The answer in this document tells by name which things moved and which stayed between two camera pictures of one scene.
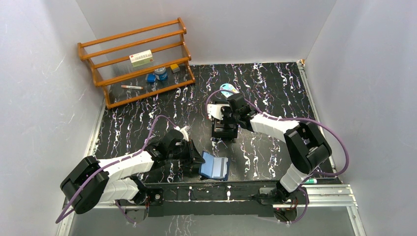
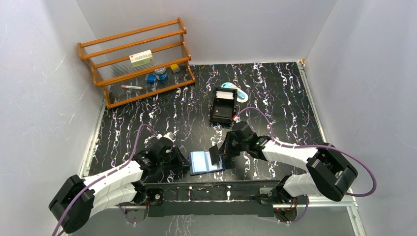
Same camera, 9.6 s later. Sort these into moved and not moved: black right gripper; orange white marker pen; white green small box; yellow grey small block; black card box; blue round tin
Moved: black right gripper; black card box
Not moved: orange white marker pen; blue round tin; white green small box; yellow grey small block
